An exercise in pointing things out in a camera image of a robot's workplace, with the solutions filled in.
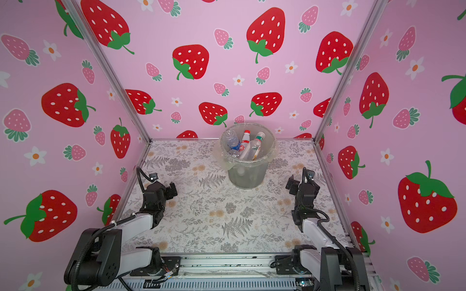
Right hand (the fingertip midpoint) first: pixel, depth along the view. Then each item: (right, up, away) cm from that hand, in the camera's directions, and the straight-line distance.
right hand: (301, 178), depth 85 cm
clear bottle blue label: (-34, +17, +6) cm, 38 cm away
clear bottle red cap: (-27, +16, +3) cm, 32 cm away
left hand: (-68, -4, +5) cm, 69 cm away
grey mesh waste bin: (-25, +2, +1) cm, 25 cm away
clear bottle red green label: (-23, +16, +3) cm, 28 cm away
